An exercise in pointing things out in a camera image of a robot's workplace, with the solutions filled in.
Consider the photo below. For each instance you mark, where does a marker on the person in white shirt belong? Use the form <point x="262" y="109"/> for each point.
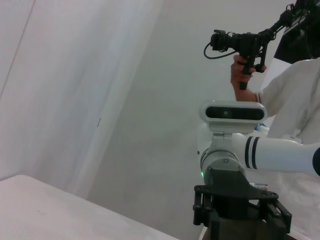
<point x="297" y="105"/>

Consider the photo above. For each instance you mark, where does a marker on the black handheld camera rig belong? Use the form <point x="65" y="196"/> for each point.
<point x="246" y="42"/>

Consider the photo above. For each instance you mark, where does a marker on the person's bare forearm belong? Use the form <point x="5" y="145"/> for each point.
<point x="246" y="95"/>

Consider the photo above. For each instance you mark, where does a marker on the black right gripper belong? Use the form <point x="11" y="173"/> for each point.
<point x="230" y="195"/>

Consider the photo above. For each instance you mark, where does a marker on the person's bare hand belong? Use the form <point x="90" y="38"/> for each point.
<point x="237" y="71"/>

